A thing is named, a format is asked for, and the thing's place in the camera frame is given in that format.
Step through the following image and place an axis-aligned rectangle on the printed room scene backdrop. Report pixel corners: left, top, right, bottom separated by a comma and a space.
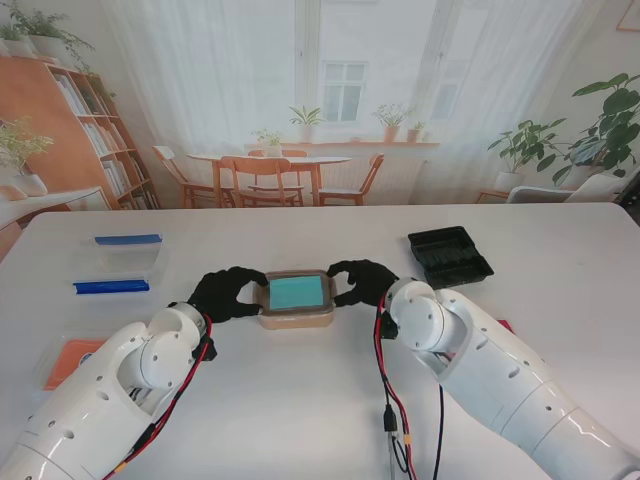
0, 0, 640, 264

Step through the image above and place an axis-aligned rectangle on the right arm red black cable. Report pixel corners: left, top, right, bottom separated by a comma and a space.
373, 298, 447, 480

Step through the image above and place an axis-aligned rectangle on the black equipment piece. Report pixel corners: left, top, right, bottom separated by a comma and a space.
618, 172, 640, 212

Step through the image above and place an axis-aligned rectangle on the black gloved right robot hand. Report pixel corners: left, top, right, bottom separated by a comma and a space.
326, 258, 400, 309

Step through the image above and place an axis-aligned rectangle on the arm red black cable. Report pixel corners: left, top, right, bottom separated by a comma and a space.
373, 298, 447, 480
101, 317, 219, 480

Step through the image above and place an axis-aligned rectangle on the brown paper food container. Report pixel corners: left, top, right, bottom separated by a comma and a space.
254, 269, 337, 331

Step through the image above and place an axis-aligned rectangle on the clear lid with orange label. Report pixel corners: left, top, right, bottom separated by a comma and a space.
33, 328, 109, 392

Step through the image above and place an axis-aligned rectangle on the clear container with blue clips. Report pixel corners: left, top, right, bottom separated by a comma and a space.
72, 233, 170, 298

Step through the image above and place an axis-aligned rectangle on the left arm red black cable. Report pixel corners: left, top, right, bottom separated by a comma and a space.
101, 317, 219, 480

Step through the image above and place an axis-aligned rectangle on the clear lid with teal label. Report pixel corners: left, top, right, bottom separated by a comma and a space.
257, 269, 335, 314

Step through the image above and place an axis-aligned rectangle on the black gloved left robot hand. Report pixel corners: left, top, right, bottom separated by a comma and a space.
187, 266, 270, 324

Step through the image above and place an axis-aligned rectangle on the black plastic tray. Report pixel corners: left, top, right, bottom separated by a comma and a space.
407, 225, 495, 291

